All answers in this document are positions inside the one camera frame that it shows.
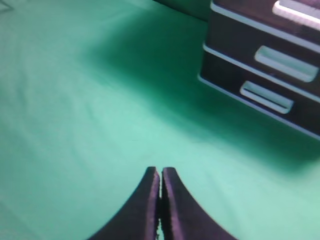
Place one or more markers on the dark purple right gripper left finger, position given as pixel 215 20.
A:
pixel 138 218

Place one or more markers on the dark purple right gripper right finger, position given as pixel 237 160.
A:
pixel 182 218

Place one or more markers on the translucent purple drawer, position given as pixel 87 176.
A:
pixel 278 102
pixel 289 19
pixel 266 52

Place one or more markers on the green cloth table cover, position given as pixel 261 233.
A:
pixel 92 92

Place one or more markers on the white plastic drawer cabinet frame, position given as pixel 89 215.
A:
pixel 266 54

